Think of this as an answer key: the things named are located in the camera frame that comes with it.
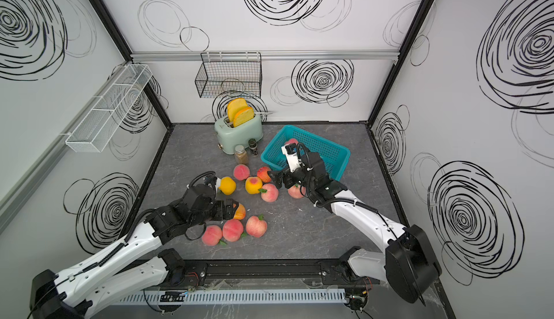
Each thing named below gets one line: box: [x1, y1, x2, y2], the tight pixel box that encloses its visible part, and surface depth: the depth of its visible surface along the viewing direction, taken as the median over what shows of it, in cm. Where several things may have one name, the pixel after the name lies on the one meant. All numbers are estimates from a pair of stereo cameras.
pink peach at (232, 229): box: [222, 218, 244, 242], surface depth 80 cm
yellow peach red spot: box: [245, 176, 264, 195], surface depth 93 cm
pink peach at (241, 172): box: [232, 163, 251, 181], surface depth 96 cm
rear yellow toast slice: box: [227, 97, 249, 123], surface depth 100 cm
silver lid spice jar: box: [234, 144, 249, 166], surface depth 99 cm
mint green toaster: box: [214, 114, 264, 156], surface depth 101 cm
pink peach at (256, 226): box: [245, 213, 268, 239], surface depth 81 cm
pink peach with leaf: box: [258, 183, 280, 203], surface depth 90 cm
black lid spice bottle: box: [248, 137, 259, 157], surface depth 102 cm
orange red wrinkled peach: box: [256, 165, 272, 183], surface depth 96 cm
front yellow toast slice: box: [232, 106, 255, 128], surface depth 98 cm
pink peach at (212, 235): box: [201, 225, 223, 247], surface depth 79 cm
